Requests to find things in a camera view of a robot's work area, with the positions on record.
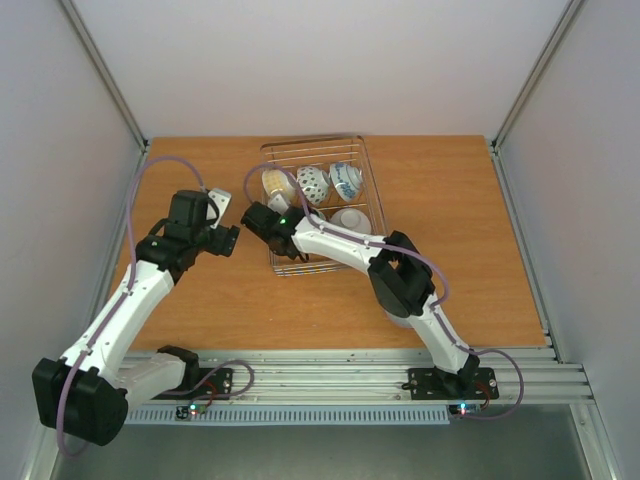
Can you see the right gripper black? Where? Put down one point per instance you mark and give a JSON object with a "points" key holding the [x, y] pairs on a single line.
{"points": [[253, 220]]}

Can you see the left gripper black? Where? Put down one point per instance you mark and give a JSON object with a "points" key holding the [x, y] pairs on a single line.
{"points": [[225, 242]]}

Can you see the yellow patterned bowl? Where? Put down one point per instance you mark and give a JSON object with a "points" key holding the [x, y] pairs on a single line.
{"points": [[278, 182]]}

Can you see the pink patterned bowl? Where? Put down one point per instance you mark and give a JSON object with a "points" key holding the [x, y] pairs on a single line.
{"points": [[314, 183]]}

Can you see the white upturned bowl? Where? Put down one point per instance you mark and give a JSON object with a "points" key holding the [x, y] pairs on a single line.
{"points": [[353, 220]]}

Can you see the blue floral white bowl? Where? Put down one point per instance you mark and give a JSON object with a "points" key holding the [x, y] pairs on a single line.
{"points": [[347, 181]]}

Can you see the grey speckled bowl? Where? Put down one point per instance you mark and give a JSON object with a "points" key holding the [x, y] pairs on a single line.
{"points": [[402, 322]]}

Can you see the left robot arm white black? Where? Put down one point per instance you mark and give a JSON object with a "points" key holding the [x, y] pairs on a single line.
{"points": [[84, 393]]}

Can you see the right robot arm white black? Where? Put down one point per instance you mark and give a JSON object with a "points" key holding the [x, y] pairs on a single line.
{"points": [[401, 278]]}

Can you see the left circuit board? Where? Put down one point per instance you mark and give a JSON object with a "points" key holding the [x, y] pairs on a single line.
{"points": [[189, 412]]}

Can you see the circuit board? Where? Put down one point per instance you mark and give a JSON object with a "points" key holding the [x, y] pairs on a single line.
{"points": [[466, 409], [189, 412]]}

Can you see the right circuit board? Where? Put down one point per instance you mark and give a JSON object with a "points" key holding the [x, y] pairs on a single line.
{"points": [[466, 409]]}

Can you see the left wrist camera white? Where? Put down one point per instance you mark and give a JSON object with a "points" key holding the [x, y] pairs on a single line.
{"points": [[217, 205]]}

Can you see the wire dish rack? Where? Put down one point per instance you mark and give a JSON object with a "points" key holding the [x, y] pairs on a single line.
{"points": [[322, 152]]}

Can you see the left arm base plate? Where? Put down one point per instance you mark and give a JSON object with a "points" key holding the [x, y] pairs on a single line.
{"points": [[217, 384]]}

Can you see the grey slotted cable duct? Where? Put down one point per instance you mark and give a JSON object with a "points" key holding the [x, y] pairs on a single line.
{"points": [[330, 415]]}

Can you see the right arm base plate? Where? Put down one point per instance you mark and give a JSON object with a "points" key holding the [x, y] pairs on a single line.
{"points": [[425, 385]]}

